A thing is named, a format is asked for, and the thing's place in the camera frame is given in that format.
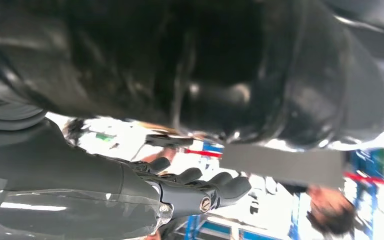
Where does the blue metal shelf rack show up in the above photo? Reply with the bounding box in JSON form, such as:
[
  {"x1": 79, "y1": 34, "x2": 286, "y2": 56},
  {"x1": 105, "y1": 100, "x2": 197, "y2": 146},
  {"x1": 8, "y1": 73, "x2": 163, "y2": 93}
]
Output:
[{"x1": 183, "y1": 140, "x2": 384, "y2": 240}]

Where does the black right robot leg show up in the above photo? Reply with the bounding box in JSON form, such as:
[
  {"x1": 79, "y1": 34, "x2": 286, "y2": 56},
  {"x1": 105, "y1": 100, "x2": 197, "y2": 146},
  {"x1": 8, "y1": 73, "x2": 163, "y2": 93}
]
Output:
[{"x1": 0, "y1": 0, "x2": 384, "y2": 150}]

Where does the grey flat panel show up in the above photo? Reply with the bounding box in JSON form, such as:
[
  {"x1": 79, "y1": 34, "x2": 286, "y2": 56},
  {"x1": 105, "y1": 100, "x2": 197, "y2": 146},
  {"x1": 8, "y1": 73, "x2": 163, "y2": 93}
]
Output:
[{"x1": 220, "y1": 143, "x2": 345, "y2": 189}]

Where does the person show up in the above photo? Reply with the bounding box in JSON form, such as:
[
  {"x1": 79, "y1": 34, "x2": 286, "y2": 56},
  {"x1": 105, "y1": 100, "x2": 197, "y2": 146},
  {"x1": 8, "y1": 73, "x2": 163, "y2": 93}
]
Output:
[{"x1": 278, "y1": 180, "x2": 359, "y2": 237}]

